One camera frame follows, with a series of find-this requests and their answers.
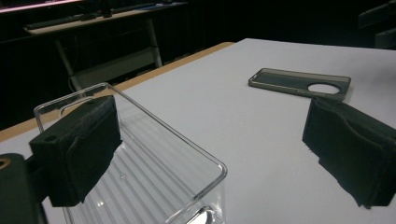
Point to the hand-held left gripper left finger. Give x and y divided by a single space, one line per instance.
77 149

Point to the grey metal frame stand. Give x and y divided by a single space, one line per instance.
124 15

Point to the clear plastic ribbed container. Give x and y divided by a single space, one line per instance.
162 174

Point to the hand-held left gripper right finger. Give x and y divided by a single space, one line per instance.
351 146

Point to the dark equipment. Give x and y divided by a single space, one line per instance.
383 28

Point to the metal bracket stand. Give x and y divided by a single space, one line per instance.
280 81

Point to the black keyboard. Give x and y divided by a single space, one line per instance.
53 21

